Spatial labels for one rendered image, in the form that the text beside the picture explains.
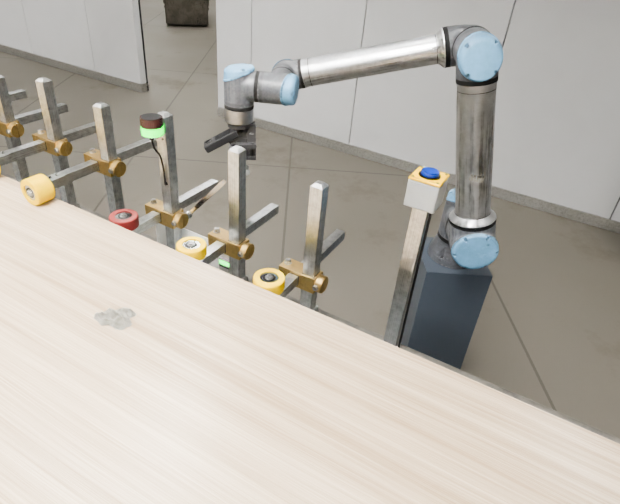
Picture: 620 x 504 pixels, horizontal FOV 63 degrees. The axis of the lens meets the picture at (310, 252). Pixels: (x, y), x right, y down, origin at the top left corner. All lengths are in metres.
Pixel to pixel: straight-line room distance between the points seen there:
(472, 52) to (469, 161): 0.32
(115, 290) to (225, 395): 0.41
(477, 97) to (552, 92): 2.26
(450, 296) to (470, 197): 0.49
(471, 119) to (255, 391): 0.99
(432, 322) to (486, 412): 1.05
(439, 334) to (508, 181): 2.07
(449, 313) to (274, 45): 3.02
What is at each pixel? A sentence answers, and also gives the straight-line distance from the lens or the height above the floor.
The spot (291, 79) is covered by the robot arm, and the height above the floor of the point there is 1.26.
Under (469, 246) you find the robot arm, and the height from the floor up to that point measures 0.81.
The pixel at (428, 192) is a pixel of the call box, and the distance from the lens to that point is 1.11.
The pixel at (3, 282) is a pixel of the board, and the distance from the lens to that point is 1.38.
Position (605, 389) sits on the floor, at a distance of 2.70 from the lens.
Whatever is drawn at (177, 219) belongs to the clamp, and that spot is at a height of 0.86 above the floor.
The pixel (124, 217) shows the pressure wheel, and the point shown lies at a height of 0.90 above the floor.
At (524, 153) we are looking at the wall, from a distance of 3.92.
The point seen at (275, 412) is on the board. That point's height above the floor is 0.90.
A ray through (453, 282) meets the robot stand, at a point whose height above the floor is 0.56.
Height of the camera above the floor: 1.67
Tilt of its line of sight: 34 degrees down
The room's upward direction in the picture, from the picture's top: 5 degrees clockwise
